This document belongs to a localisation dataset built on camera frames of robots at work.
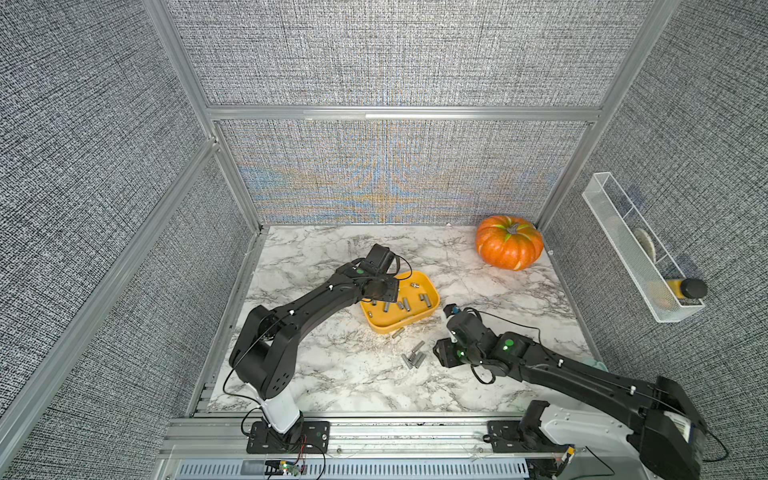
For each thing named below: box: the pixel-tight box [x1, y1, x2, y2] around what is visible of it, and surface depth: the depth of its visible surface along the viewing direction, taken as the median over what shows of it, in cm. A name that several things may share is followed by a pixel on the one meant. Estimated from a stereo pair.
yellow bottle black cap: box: [667, 278, 708, 299], surface depth 63 cm
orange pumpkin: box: [475, 215, 544, 271], surface depth 102 cm
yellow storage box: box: [360, 270, 441, 334], surface depth 99 cm
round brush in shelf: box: [634, 228, 656, 262], surface depth 72 cm
